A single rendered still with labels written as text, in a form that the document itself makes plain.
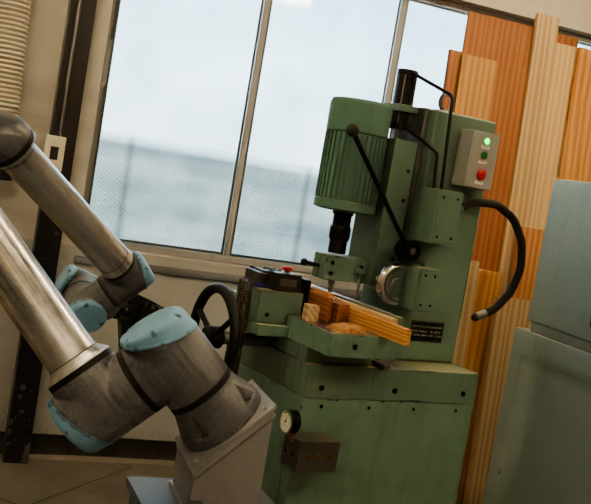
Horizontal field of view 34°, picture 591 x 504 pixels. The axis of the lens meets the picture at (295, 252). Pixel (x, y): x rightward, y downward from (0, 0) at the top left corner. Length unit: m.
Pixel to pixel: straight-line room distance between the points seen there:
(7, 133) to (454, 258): 1.36
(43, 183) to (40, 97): 1.69
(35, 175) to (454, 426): 1.39
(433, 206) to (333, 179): 0.28
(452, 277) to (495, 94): 1.68
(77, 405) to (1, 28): 1.94
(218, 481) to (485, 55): 2.82
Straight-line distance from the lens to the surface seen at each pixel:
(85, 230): 2.25
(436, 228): 2.68
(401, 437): 2.73
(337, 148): 2.65
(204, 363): 1.98
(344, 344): 2.44
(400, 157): 2.73
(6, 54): 3.64
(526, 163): 4.45
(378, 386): 2.63
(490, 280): 4.24
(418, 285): 2.66
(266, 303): 2.57
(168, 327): 1.95
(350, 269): 2.72
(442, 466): 2.85
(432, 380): 2.74
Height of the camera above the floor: 1.27
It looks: 4 degrees down
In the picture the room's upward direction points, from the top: 10 degrees clockwise
